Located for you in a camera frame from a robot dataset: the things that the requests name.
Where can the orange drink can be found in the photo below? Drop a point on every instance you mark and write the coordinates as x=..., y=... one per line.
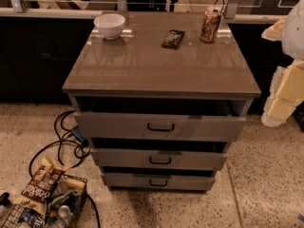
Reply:
x=210, y=24

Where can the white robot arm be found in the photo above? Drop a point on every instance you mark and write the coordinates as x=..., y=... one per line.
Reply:
x=293, y=34

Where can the white ceramic bowl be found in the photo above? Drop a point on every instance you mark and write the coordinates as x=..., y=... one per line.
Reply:
x=110, y=26

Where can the silver can in basket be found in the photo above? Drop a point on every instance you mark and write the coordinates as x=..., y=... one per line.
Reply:
x=64, y=214

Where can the dark snack bar wrapper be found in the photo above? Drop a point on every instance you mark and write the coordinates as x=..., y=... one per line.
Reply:
x=173, y=39

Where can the grey drawer cabinet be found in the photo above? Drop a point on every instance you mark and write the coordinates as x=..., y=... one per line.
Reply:
x=135, y=74

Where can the top grey drawer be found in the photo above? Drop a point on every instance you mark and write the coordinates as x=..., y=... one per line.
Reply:
x=159, y=127

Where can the grey drawer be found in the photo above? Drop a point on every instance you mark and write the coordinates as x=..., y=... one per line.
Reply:
x=135, y=158
x=159, y=127
x=171, y=182

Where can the middle grey drawer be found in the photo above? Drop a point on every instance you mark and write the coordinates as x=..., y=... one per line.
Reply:
x=135, y=158

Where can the bottom grey drawer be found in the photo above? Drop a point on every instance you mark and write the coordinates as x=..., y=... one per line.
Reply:
x=171, y=182

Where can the blue plug box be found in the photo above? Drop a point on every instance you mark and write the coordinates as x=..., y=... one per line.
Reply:
x=78, y=135

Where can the brown chip bag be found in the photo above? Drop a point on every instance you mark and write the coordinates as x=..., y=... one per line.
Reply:
x=41, y=186

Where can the black wire basket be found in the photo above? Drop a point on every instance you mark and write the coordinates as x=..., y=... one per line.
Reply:
x=70, y=191

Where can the metal railing frame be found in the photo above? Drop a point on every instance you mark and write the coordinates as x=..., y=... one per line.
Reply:
x=260, y=10

